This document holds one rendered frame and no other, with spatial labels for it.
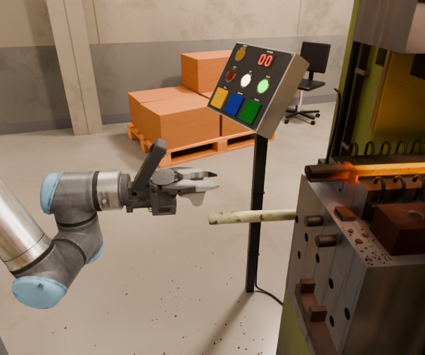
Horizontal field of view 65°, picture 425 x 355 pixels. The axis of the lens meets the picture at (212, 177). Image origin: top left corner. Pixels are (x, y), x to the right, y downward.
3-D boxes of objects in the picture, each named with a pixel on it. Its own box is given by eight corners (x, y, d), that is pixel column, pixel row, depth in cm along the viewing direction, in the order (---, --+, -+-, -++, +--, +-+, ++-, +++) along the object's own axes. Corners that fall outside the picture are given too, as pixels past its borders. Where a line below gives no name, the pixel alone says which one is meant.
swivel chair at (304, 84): (307, 110, 449) (316, 40, 407) (331, 123, 403) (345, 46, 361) (269, 113, 435) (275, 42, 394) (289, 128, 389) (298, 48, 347)
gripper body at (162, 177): (178, 196, 82) (128, 199, 81) (176, 165, 77) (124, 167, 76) (179, 215, 75) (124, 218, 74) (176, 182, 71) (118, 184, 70)
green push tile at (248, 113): (250, 124, 112) (260, 104, 111) (237, 118, 118) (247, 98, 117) (254, 126, 113) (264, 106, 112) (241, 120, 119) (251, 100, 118)
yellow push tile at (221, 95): (219, 109, 128) (228, 90, 126) (210, 104, 133) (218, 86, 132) (223, 110, 129) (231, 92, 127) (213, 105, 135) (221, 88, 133)
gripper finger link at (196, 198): (219, 203, 76) (179, 201, 77) (219, 179, 73) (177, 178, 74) (218, 210, 73) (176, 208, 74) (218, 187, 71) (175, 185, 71)
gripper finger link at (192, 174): (213, 186, 83) (176, 191, 81) (213, 165, 80) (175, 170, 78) (217, 192, 80) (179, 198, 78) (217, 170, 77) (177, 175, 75)
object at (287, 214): (209, 228, 125) (209, 217, 123) (207, 220, 130) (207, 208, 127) (323, 222, 129) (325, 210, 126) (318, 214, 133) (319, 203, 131)
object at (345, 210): (354, 221, 75) (356, 216, 75) (342, 222, 75) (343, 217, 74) (346, 210, 79) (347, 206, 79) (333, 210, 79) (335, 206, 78)
